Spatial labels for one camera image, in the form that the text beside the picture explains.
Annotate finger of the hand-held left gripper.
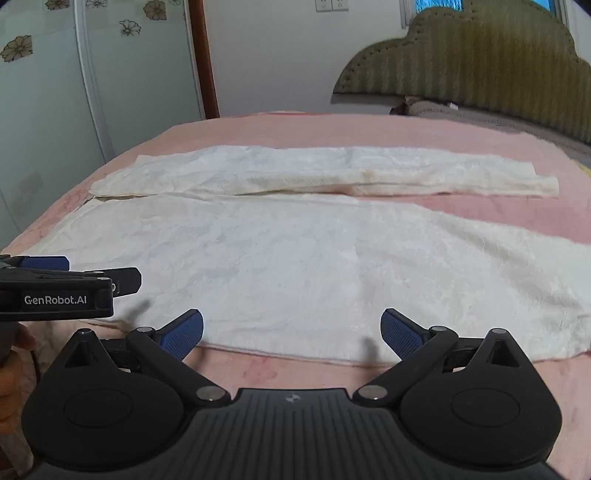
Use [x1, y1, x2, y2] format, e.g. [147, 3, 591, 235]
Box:
[0, 254, 71, 274]
[0, 266, 142, 296]

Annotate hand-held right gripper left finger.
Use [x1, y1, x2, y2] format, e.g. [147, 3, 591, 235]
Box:
[65, 308, 232, 409]

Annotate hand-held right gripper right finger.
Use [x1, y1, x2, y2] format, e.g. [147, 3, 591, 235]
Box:
[353, 308, 528, 408]

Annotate white fleece pants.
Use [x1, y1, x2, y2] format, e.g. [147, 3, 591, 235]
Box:
[18, 144, 591, 366]

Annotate person's left hand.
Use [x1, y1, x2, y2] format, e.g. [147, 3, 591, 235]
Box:
[0, 327, 38, 435]

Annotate pink blanket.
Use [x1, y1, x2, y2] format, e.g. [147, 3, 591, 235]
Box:
[0, 110, 591, 480]

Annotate grey pillow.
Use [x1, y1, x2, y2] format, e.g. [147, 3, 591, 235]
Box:
[389, 96, 591, 161]

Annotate green striped headboard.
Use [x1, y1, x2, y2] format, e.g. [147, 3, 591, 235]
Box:
[330, 0, 591, 145]

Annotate window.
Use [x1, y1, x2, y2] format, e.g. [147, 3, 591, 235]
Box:
[399, 0, 570, 29]

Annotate brown wooden door frame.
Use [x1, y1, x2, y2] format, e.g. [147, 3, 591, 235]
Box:
[186, 0, 221, 119]

